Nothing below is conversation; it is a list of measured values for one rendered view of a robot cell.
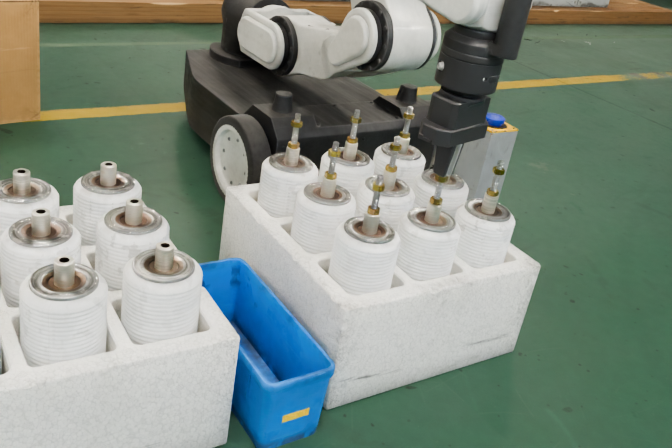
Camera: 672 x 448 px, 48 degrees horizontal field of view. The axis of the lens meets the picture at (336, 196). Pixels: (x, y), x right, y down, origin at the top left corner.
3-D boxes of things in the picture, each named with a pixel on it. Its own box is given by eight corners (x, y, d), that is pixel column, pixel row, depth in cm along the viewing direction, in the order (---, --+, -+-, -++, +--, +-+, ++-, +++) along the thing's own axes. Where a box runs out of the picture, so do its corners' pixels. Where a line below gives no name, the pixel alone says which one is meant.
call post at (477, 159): (431, 258, 156) (466, 119, 143) (456, 253, 160) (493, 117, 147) (453, 276, 151) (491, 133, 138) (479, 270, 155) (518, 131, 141)
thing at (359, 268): (379, 355, 112) (403, 252, 105) (316, 346, 112) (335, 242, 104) (378, 318, 121) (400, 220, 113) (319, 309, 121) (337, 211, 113)
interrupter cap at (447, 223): (441, 239, 111) (442, 235, 110) (398, 220, 114) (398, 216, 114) (463, 223, 117) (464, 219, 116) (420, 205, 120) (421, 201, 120)
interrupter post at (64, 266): (50, 280, 86) (50, 256, 85) (72, 277, 87) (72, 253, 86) (55, 291, 84) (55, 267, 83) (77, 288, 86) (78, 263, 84)
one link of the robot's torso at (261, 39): (233, 53, 192) (238, 1, 186) (299, 51, 203) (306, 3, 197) (273, 80, 177) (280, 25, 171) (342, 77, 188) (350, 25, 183)
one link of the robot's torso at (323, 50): (248, 17, 183) (368, -4, 144) (316, 18, 194) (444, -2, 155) (252, 81, 185) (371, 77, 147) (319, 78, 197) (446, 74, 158)
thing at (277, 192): (290, 276, 128) (305, 181, 120) (241, 258, 131) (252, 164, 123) (312, 252, 136) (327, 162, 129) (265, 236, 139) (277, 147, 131)
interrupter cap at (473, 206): (515, 226, 119) (516, 222, 118) (469, 220, 118) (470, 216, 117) (503, 204, 125) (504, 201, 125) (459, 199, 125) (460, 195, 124)
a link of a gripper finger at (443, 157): (432, 170, 112) (441, 131, 110) (449, 178, 110) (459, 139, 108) (426, 171, 111) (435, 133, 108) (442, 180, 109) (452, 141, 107)
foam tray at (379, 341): (216, 273, 138) (225, 186, 130) (385, 242, 159) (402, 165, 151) (325, 411, 110) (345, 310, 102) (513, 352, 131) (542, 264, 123)
